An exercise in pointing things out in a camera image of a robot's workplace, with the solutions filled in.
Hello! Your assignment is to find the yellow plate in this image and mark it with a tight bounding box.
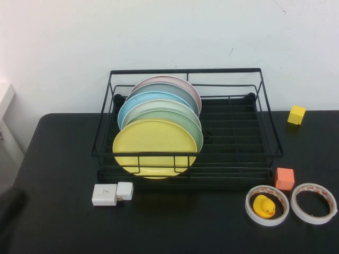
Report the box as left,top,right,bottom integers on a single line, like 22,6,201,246
112,117,199,180

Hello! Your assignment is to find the green plate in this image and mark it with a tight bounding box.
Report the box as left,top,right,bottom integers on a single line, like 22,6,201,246
121,110,204,155

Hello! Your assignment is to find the cream plate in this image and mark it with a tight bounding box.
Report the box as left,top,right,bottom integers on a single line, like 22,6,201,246
121,99,202,130

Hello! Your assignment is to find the grey plate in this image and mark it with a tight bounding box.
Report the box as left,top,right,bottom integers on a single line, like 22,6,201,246
127,83,200,116

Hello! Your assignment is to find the blue plate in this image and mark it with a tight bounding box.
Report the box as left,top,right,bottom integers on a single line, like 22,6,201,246
117,92,193,132

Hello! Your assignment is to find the pink plate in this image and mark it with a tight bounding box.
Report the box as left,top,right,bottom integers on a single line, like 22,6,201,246
129,75,202,113

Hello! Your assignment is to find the small white plug adapter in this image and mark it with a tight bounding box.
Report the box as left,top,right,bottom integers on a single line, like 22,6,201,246
116,182,135,202

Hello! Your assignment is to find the large white power adapter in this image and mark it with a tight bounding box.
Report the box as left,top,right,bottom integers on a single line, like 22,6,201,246
92,184,119,206

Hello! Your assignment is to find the white double-sided tape roll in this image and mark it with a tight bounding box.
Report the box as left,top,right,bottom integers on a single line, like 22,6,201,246
245,185,289,227
290,182,337,225

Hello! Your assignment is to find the yellow rubber duck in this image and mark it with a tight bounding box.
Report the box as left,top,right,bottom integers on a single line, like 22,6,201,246
253,195,276,219

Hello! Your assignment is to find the orange foam cube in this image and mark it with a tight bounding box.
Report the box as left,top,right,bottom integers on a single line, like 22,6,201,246
274,167,295,191

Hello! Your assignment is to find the yellow foam cube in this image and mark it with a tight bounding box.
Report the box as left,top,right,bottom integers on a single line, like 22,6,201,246
287,105,307,125

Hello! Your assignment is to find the white cabinet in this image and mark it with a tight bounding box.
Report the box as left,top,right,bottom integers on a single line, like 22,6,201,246
0,84,25,191

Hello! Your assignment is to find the black wire dish rack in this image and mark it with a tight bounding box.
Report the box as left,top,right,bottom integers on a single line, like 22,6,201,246
91,68,284,192

